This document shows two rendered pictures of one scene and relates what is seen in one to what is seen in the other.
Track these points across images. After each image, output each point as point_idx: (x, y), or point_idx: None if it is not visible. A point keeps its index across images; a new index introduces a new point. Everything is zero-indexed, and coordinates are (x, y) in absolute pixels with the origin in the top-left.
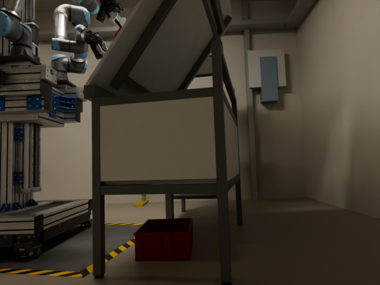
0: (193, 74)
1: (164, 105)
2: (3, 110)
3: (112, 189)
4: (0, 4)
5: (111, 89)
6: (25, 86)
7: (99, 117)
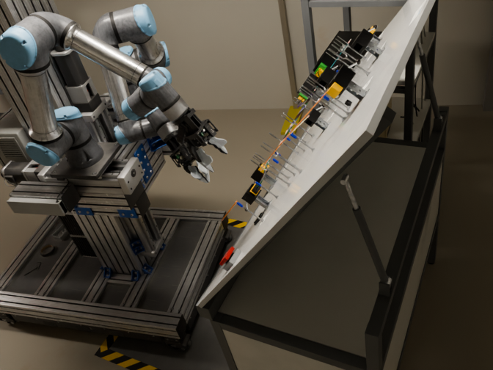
0: None
1: (303, 358)
2: (93, 215)
3: None
4: None
5: None
6: (108, 201)
7: (224, 337)
